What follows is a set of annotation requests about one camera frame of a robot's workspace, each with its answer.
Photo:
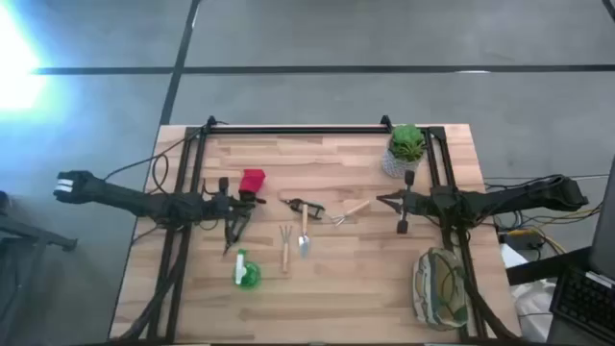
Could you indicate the beige and green gardening bag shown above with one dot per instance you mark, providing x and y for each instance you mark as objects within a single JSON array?
[{"x": 439, "y": 288}]

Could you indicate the black desk bar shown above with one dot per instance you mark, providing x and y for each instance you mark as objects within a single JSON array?
[{"x": 548, "y": 266}]

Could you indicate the black keyboard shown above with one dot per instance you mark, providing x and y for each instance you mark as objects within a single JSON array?
[{"x": 583, "y": 298}]

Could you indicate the black aluminium frame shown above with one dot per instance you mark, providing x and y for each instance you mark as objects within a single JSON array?
[{"x": 298, "y": 130}]

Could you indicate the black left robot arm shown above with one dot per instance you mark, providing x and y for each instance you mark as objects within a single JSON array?
[{"x": 144, "y": 204}]

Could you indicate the black floor stand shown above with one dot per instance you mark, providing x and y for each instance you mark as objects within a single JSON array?
[{"x": 33, "y": 235}]

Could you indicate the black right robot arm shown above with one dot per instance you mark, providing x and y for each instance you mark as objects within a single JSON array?
[{"x": 504, "y": 199}]

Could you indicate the succulent in white patterned pot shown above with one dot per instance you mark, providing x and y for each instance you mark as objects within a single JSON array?
[{"x": 406, "y": 146}]

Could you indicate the red and black garden glove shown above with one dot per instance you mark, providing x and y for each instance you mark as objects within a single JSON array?
[{"x": 252, "y": 181}]

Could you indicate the green spray bottle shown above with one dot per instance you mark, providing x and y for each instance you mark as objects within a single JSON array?
[{"x": 249, "y": 276}]

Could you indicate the green and black garden snips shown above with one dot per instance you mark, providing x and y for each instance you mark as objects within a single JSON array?
[{"x": 310, "y": 209}]

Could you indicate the hand rake long bent tines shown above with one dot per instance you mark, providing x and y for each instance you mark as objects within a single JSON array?
[{"x": 355, "y": 210}]

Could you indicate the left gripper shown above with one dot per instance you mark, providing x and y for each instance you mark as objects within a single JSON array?
[{"x": 226, "y": 205}]

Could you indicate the dark monitor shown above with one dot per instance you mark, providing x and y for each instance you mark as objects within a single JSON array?
[{"x": 606, "y": 226}]

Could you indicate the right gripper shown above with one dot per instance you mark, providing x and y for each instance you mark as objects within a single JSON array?
[{"x": 407, "y": 204}]

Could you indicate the hand cultivator short hooked tines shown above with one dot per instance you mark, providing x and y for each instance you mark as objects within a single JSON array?
[{"x": 285, "y": 254}]

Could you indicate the white plastic bag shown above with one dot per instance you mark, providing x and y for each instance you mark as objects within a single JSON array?
[{"x": 533, "y": 307}]

